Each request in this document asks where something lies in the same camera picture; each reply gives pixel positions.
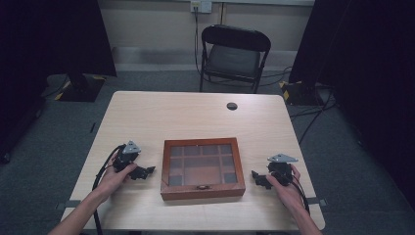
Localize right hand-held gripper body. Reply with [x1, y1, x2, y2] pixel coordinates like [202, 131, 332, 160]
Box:
[266, 153, 300, 187]

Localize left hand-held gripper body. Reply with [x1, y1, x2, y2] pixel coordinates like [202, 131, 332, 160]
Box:
[112, 140, 142, 173]

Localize person's right hand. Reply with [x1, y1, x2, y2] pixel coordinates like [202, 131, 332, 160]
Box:
[265, 164, 306, 214]

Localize person's left hand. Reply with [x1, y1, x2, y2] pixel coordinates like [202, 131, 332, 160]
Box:
[97, 152, 138, 201]

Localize wooden box with glass lid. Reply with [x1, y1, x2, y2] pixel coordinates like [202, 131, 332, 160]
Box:
[160, 137, 247, 202]

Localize black stand base yellow tape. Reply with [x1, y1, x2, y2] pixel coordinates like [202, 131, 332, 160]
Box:
[279, 79, 329, 107]

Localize black folding chair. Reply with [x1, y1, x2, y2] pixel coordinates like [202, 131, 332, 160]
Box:
[198, 23, 273, 95]

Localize dark curtain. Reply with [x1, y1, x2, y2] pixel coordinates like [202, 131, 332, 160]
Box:
[0, 0, 118, 165]
[288, 0, 415, 212]

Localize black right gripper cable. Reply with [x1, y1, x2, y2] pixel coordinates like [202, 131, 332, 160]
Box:
[291, 175, 311, 215]

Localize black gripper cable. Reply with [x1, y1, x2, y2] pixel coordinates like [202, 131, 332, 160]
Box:
[91, 144, 127, 235]
[291, 175, 311, 215]

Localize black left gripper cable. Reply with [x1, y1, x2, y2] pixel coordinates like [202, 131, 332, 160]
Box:
[91, 144, 127, 235]

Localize black floor cables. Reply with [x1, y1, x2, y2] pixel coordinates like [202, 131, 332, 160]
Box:
[288, 87, 341, 145]

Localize black cable from wall socket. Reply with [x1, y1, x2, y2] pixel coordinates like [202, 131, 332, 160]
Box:
[193, 6, 203, 76]

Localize white wall socket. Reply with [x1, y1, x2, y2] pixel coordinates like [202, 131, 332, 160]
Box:
[190, 0, 213, 15]

